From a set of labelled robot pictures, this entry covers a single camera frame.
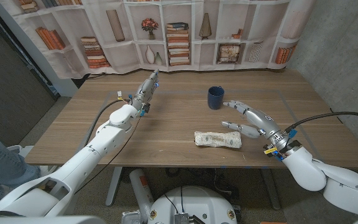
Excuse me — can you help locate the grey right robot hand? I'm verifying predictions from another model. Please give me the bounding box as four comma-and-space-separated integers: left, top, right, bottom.
221, 100, 289, 151

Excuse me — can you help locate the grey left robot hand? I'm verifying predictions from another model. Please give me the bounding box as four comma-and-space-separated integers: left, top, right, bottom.
131, 68, 160, 111

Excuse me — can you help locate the cream printed pen bag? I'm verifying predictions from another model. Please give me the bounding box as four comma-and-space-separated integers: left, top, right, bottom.
193, 130, 242, 149

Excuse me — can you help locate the dark blue cup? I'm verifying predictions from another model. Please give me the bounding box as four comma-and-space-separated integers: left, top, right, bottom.
207, 86, 225, 110

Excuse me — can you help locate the printed bookshelf backdrop cloth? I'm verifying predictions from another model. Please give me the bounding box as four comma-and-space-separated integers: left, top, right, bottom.
0, 0, 318, 80

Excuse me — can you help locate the grey table leg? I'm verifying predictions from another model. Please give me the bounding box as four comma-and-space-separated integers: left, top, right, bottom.
105, 167, 123, 207
261, 169, 282, 211

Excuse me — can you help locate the white roll with orange label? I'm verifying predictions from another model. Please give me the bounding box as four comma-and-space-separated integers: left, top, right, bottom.
129, 168, 155, 215

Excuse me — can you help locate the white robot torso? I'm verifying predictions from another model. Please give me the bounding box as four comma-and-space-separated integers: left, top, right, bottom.
147, 185, 238, 224

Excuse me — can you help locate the crumpled foil tray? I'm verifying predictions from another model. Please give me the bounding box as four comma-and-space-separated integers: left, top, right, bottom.
121, 210, 144, 224

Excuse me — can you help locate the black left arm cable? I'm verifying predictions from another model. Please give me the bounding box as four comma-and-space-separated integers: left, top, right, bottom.
84, 98, 132, 147

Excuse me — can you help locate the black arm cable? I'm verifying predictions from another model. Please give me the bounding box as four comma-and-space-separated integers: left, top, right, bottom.
84, 98, 132, 147
286, 111, 358, 134

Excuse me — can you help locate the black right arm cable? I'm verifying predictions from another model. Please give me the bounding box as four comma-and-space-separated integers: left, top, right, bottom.
286, 111, 358, 134

